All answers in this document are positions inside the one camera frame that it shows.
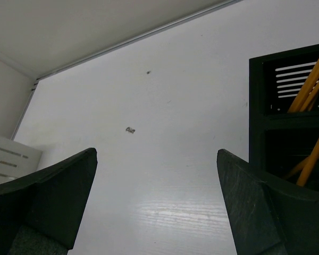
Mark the aluminium rail left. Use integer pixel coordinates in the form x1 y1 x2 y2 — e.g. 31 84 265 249
11 79 39 140

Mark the white utensil caddy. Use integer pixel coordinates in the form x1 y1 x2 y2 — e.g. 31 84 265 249
0 137 43 184

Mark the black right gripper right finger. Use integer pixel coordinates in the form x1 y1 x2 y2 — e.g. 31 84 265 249
217 149 319 254

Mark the aluminium rail back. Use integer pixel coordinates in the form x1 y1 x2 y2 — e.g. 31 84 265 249
36 0 240 82

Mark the black utensil caddy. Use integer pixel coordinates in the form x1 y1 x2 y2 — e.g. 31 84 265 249
249 44 319 178

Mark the aluminium rail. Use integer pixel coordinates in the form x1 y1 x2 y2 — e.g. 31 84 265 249
11 79 39 140
36 0 240 82

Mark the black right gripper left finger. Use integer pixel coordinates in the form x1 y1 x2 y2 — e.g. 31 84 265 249
0 148 97 254

